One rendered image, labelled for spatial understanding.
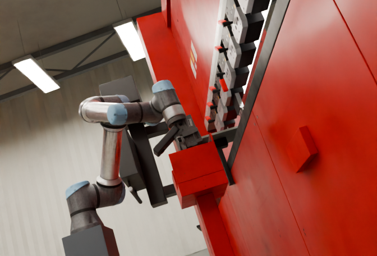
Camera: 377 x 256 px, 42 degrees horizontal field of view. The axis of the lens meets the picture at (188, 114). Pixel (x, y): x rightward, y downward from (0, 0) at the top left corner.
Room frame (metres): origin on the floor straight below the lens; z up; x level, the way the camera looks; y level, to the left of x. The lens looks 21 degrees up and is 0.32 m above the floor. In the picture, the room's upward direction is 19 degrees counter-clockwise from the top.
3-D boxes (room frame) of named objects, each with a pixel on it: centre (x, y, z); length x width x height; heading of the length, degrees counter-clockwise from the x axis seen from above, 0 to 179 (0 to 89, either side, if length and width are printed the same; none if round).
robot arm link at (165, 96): (1.63, 0.06, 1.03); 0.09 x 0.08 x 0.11; 34
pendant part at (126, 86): (3.38, 0.43, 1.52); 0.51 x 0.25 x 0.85; 3
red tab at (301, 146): (1.17, -0.23, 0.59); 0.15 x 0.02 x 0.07; 8
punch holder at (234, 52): (1.83, -0.29, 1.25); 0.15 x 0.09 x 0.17; 8
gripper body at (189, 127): (1.63, 0.03, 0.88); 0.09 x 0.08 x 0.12; 98
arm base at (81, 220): (2.17, 0.59, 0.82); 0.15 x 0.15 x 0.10
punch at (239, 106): (2.20, -0.24, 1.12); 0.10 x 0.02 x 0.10; 8
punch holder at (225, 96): (2.23, -0.23, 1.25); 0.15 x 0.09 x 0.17; 8
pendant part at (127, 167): (3.32, 0.51, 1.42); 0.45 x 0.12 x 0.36; 3
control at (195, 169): (1.68, 0.04, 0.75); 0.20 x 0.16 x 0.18; 8
